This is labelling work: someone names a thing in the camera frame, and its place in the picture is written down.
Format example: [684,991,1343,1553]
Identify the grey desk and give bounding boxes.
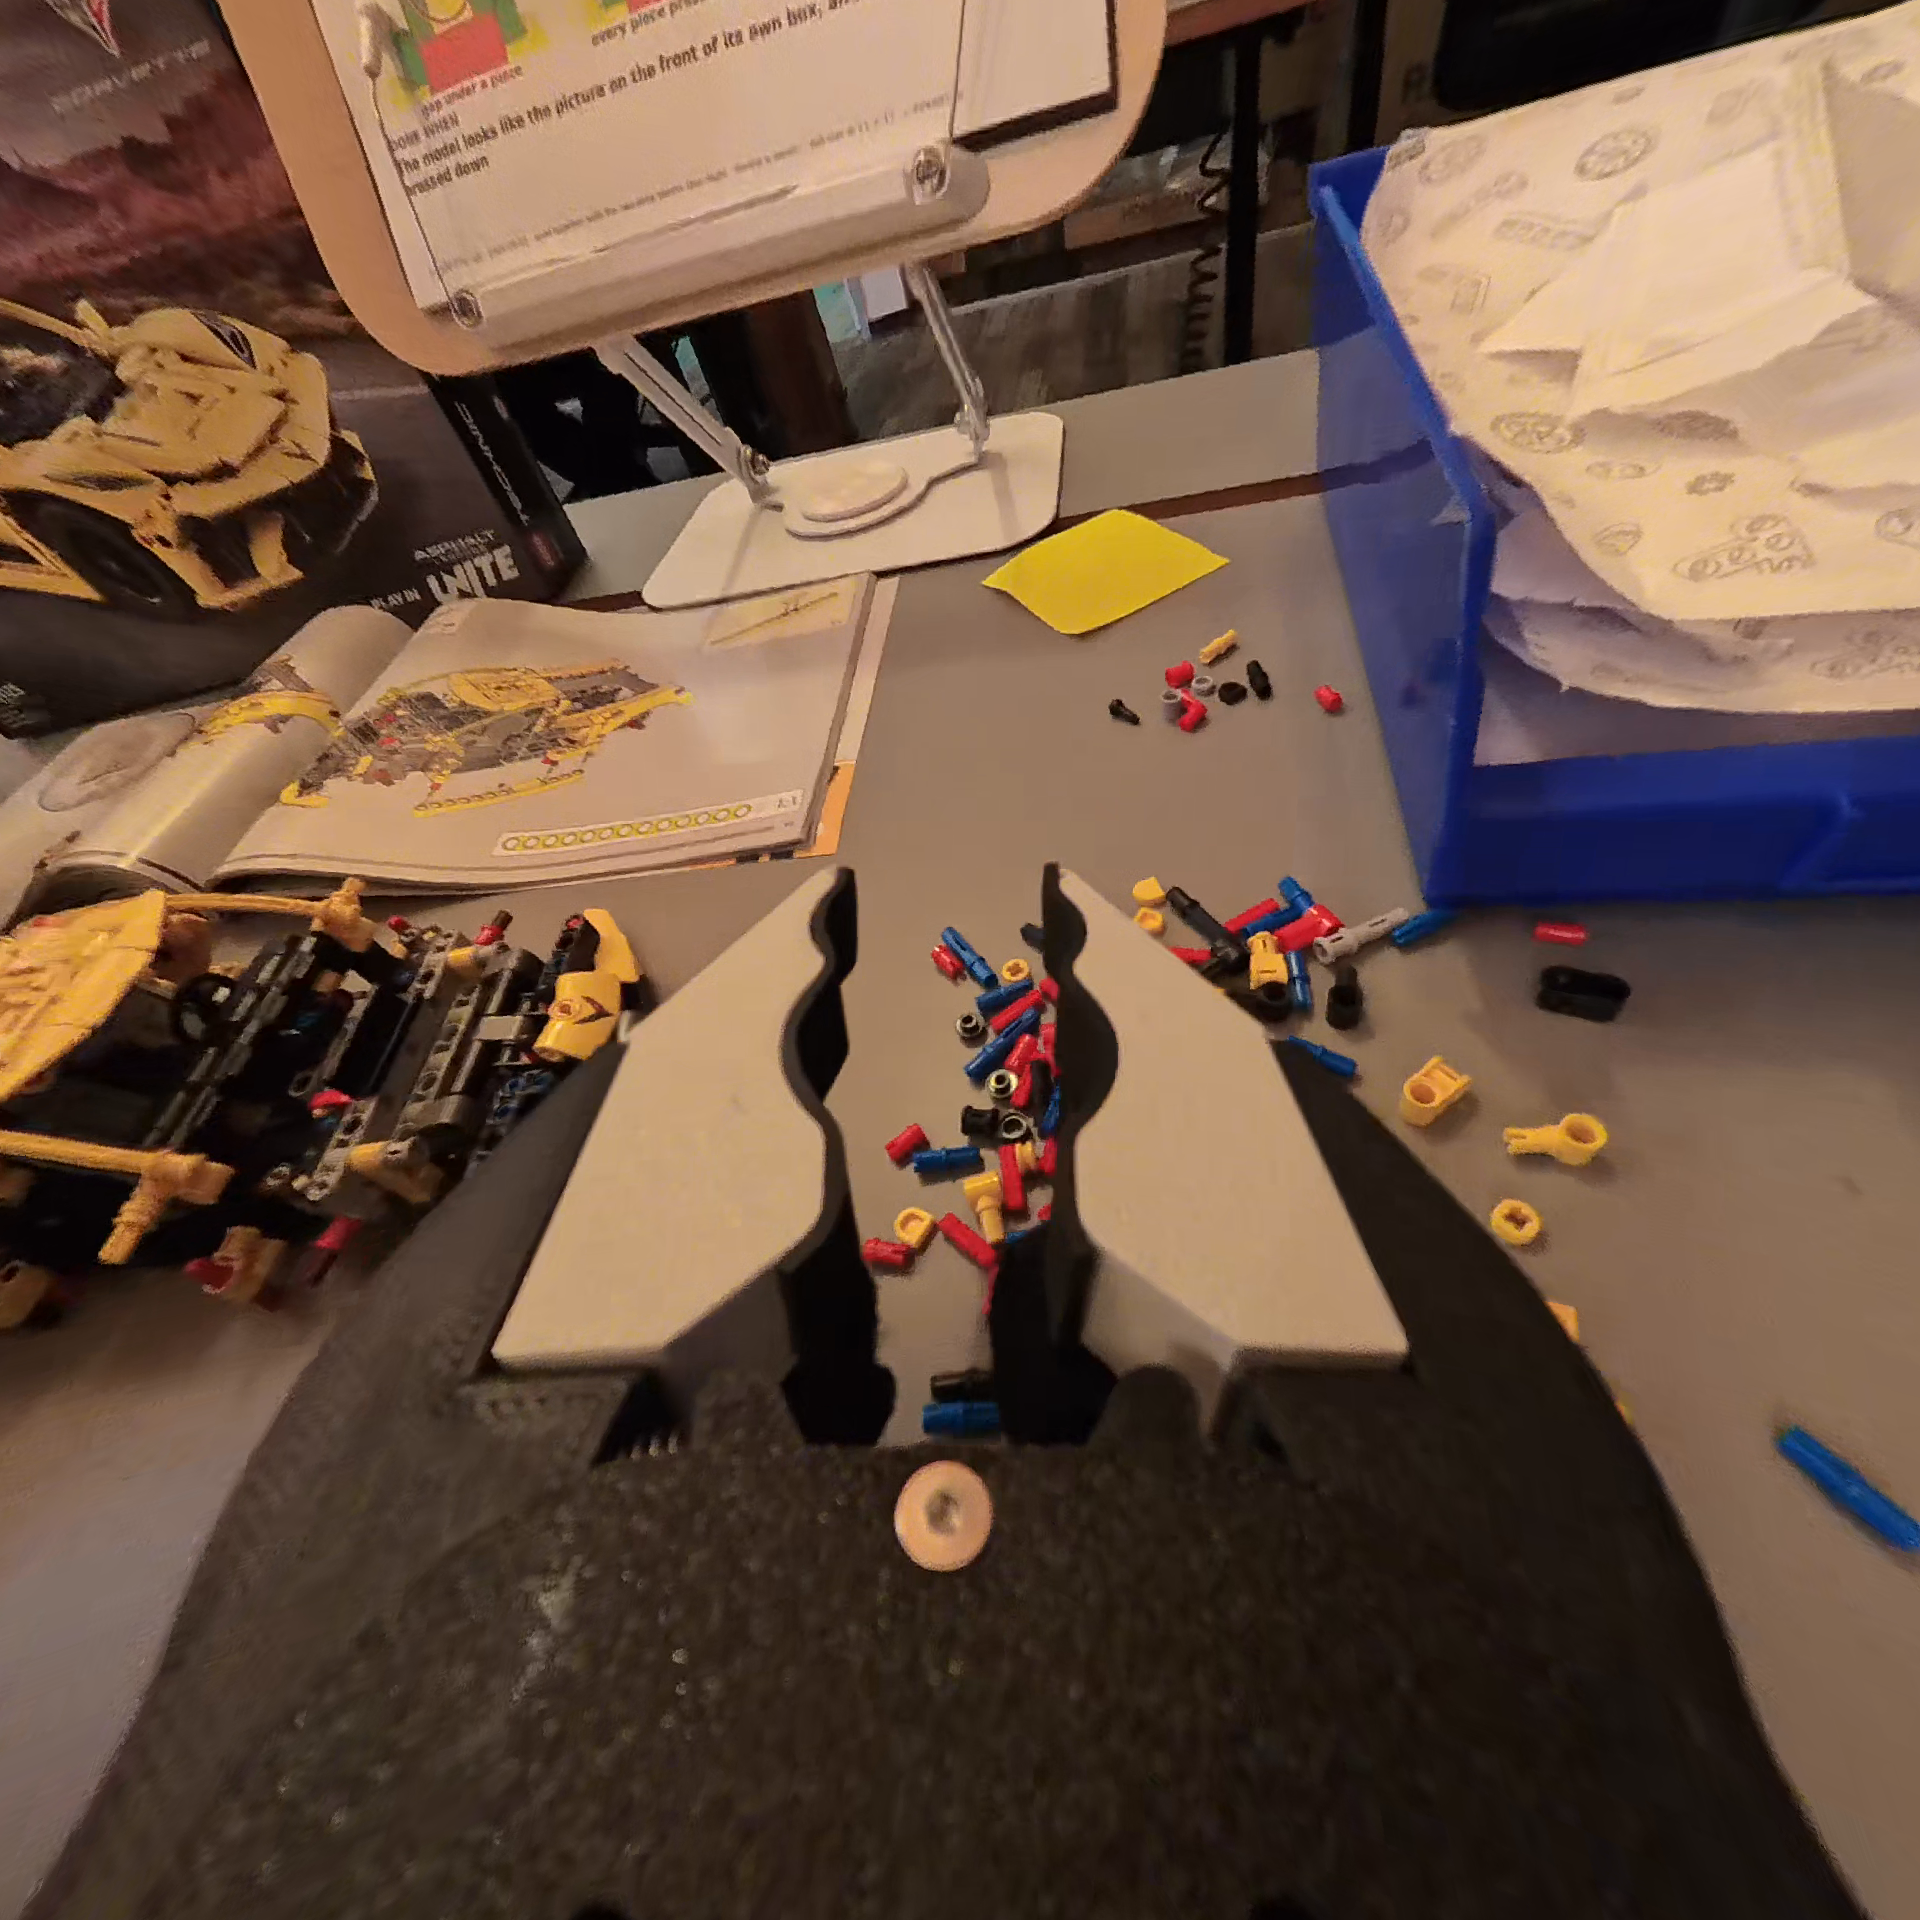
[0,353,1920,1920]

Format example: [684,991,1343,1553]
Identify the black coiled cable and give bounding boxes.
[1184,127,1236,371]

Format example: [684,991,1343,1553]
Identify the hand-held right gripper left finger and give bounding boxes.
[491,865,860,1379]

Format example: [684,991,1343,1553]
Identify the white wooden book stand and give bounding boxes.
[216,0,1170,613]

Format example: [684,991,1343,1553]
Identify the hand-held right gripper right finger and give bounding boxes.
[1038,863,1416,1420]

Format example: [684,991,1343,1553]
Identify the yellow paper scrap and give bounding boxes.
[982,506,1232,639]

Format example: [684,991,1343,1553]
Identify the instruction booklet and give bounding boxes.
[0,573,902,932]

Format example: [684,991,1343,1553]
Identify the printed instruction sheet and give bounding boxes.
[305,0,1120,311]

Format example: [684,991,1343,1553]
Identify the dark toy car set box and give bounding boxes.
[0,0,590,741]

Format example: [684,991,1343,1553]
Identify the blue plastic bin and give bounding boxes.
[1304,143,1920,910]

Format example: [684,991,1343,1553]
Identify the large printed paper bag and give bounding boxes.
[1356,14,1920,715]

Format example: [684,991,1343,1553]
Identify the pile of mixed brick pins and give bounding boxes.
[857,875,1920,1554]

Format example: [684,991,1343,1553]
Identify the cluster of small brick pins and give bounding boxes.
[1105,626,1277,739]

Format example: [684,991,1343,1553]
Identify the yellow black brick car model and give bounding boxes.
[0,875,654,1338]

